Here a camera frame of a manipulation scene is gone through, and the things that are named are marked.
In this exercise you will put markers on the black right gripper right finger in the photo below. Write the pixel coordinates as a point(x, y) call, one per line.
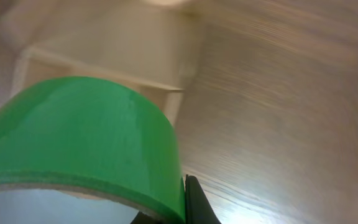
point(197, 207)

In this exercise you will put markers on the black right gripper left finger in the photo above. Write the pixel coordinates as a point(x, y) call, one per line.
point(142, 218)

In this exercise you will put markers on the green tape roll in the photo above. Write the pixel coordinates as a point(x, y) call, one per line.
point(86, 150)

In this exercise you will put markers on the brown cardboard box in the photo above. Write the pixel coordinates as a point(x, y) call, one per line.
point(151, 47)

